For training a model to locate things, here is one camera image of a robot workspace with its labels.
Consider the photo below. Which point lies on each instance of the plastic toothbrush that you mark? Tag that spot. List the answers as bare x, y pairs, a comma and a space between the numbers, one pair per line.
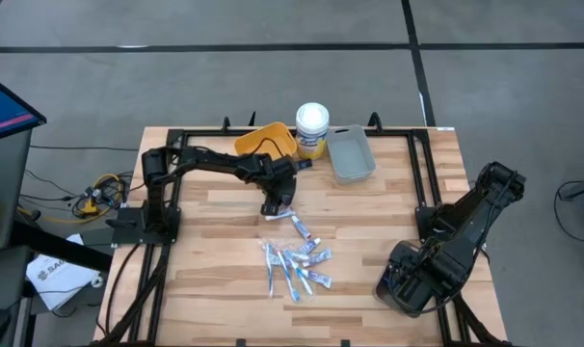
287, 277
302, 280
270, 270

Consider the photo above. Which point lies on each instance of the blue screen monitor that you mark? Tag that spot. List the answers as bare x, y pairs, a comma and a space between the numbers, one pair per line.
3, 111

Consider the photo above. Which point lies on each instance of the gray plastic bin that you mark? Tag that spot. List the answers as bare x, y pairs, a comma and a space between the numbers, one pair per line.
351, 154

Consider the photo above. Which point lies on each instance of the yellow plastic bin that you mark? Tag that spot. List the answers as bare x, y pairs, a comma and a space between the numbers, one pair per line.
253, 140

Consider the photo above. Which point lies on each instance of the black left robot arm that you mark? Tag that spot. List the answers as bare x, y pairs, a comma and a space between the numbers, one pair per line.
210, 161

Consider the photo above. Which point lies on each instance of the Lysol wipes canister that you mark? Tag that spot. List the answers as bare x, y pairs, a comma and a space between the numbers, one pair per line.
312, 123

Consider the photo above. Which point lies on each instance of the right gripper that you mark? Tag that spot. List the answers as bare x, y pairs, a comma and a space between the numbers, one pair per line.
432, 274

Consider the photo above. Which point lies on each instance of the gray chair base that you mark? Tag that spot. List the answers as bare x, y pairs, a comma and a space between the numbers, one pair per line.
581, 190

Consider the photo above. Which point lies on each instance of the black aluminium table frame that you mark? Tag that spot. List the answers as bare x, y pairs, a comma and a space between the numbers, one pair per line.
210, 131

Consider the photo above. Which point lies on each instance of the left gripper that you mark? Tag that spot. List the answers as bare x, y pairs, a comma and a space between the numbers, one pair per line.
280, 178

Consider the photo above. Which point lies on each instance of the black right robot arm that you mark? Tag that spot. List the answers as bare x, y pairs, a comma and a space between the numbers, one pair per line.
485, 212

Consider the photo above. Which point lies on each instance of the white tape roll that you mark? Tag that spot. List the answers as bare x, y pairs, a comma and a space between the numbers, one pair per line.
98, 282

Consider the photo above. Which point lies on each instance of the black beam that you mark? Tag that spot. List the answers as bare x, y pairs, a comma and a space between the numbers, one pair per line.
61, 248

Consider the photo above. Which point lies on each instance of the white paper on floor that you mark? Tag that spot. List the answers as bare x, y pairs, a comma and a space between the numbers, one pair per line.
56, 284

